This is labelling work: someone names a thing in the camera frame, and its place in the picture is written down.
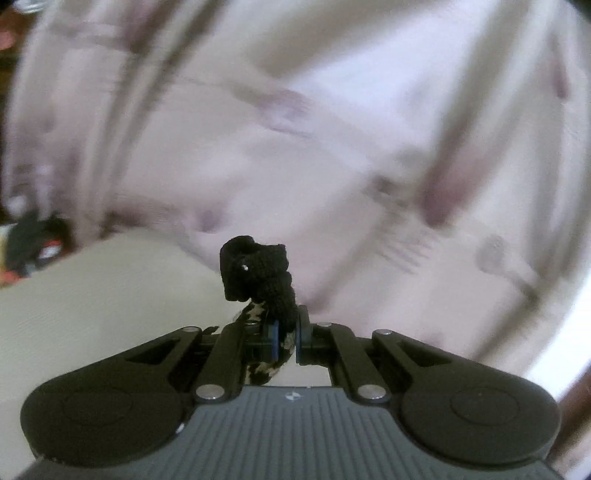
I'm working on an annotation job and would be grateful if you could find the dark clutter pile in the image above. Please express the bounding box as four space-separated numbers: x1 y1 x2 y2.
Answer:
0 211 75 288

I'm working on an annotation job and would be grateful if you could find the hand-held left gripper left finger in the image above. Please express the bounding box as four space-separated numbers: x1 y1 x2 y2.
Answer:
124 319 282 403

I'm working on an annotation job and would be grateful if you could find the zebra striped knit sock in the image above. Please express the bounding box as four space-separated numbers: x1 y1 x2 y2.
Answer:
219 235 301 387

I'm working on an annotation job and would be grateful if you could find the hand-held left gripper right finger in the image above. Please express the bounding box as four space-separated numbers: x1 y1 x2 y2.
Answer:
295 305 455 405

